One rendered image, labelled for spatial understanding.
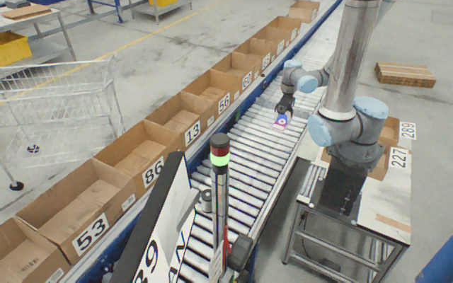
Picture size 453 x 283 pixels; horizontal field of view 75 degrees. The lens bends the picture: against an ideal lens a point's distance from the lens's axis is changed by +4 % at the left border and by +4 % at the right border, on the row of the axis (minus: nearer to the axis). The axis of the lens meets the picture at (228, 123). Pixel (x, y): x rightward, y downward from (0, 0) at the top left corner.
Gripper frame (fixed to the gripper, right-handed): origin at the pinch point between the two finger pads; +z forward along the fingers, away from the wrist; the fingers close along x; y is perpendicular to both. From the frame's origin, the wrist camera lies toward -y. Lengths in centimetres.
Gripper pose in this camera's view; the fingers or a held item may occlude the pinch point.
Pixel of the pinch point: (282, 121)
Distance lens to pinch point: 172.2
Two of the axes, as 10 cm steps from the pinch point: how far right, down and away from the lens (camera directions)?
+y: 5.0, -5.0, 7.1
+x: -8.6, -3.1, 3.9
